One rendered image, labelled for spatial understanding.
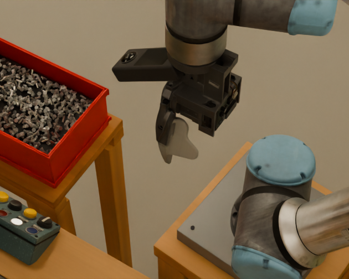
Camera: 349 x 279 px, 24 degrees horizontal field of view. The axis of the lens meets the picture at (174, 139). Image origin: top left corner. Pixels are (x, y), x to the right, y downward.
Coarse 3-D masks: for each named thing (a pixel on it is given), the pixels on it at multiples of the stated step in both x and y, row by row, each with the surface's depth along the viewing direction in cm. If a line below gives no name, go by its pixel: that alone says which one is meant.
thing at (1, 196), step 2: (0, 192) 153; (2, 192) 153; (4, 192) 154; (0, 194) 152; (2, 194) 152; (4, 194) 153; (6, 194) 153; (0, 196) 152; (2, 196) 152; (4, 196) 152; (6, 196) 152; (0, 198) 152; (2, 198) 152; (4, 198) 152; (6, 198) 152; (0, 200) 152; (2, 200) 152; (4, 200) 152; (6, 200) 152
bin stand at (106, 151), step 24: (120, 120) 180; (96, 144) 176; (120, 144) 187; (0, 168) 173; (96, 168) 192; (120, 168) 194; (24, 192) 172; (48, 192) 169; (120, 192) 201; (48, 216) 175; (72, 216) 181; (120, 216) 208; (120, 240) 217
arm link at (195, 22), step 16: (176, 0) 89; (192, 0) 88; (208, 0) 88; (224, 0) 88; (176, 16) 91; (192, 16) 90; (208, 16) 90; (224, 16) 89; (176, 32) 94; (192, 32) 92; (208, 32) 92
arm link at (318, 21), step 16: (240, 0) 88; (256, 0) 87; (272, 0) 87; (288, 0) 87; (304, 0) 87; (320, 0) 87; (336, 0) 87; (240, 16) 89; (256, 16) 88; (272, 16) 88; (288, 16) 88; (304, 16) 87; (320, 16) 87; (288, 32) 90; (304, 32) 90; (320, 32) 89
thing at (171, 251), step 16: (224, 176) 165; (208, 192) 163; (192, 208) 161; (176, 224) 159; (160, 240) 156; (176, 240) 156; (160, 256) 157; (176, 256) 154; (192, 256) 154; (336, 256) 154; (192, 272) 153; (208, 272) 152; (224, 272) 152; (320, 272) 152; (336, 272) 152
